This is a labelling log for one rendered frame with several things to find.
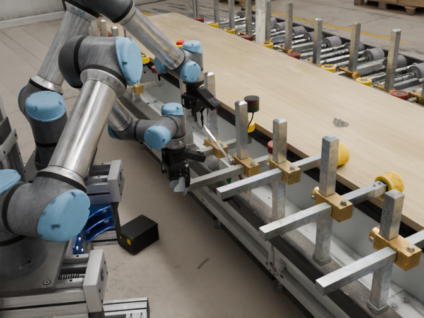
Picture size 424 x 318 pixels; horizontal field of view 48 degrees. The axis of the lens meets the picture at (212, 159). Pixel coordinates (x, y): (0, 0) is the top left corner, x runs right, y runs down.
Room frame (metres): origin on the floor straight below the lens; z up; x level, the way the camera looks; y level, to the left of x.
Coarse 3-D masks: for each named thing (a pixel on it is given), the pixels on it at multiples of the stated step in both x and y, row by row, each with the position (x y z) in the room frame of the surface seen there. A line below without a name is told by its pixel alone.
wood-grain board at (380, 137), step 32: (192, 32) 3.65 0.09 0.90; (224, 32) 3.59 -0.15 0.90; (224, 64) 2.81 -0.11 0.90; (256, 64) 2.78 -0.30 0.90; (288, 64) 2.74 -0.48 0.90; (224, 96) 2.30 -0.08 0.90; (288, 96) 2.24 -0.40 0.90; (320, 96) 2.22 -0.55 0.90; (352, 96) 2.19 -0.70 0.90; (384, 96) 2.17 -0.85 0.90; (256, 128) 1.94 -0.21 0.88; (288, 128) 1.87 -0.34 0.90; (320, 128) 1.85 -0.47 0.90; (352, 128) 1.84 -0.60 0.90; (384, 128) 1.82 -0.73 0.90; (416, 128) 1.80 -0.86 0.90; (352, 160) 1.56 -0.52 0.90; (384, 160) 1.55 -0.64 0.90; (416, 160) 1.53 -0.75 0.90; (416, 192) 1.32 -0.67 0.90; (416, 224) 1.16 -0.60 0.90
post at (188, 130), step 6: (180, 84) 2.14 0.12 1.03; (180, 90) 2.15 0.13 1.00; (180, 96) 2.15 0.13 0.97; (186, 114) 2.13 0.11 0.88; (186, 120) 2.13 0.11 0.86; (186, 126) 2.13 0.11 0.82; (186, 132) 2.13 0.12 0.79; (192, 132) 2.14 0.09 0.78; (186, 138) 2.13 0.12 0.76; (192, 138) 2.14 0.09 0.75; (186, 144) 2.13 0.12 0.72; (192, 144) 2.13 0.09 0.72
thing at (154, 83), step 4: (156, 80) 2.83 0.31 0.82; (160, 80) 2.84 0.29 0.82; (144, 84) 2.78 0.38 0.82; (148, 84) 2.79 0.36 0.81; (152, 84) 2.80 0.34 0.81; (156, 84) 2.81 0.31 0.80; (160, 84) 2.82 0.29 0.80; (128, 88) 2.73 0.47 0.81; (132, 88) 2.75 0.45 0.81; (144, 88) 2.78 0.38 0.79; (128, 92) 2.73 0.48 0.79
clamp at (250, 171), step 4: (232, 156) 1.72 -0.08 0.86; (236, 156) 1.70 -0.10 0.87; (236, 160) 1.69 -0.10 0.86; (240, 160) 1.67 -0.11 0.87; (244, 160) 1.67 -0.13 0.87; (248, 160) 1.66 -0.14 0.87; (252, 160) 1.66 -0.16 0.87; (236, 164) 1.69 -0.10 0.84; (244, 164) 1.64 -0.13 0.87; (248, 164) 1.63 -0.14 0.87; (256, 164) 1.63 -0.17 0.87; (244, 168) 1.63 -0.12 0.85; (248, 168) 1.61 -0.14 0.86; (252, 168) 1.61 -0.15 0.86; (256, 168) 1.62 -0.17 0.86; (248, 172) 1.61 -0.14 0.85; (252, 172) 1.61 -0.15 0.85; (256, 172) 1.62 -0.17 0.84; (248, 176) 1.61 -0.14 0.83
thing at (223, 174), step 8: (256, 160) 1.68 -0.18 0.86; (264, 160) 1.68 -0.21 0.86; (232, 168) 1.62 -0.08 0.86; (240, 168) 1.63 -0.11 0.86; (208, 176) 1.58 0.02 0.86; (216, 176) 1.58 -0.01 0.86; (224, 176) 1.59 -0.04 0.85; (232, 176) 1.61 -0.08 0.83; (192, 184) 1.53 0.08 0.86; (200, 184) 1.55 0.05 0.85; (208, 184) 1.56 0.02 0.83
